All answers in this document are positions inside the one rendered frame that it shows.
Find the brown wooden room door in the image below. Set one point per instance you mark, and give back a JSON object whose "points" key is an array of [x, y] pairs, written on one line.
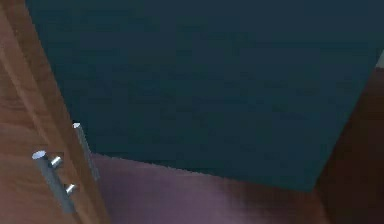
{"points": [[23, 133]]}

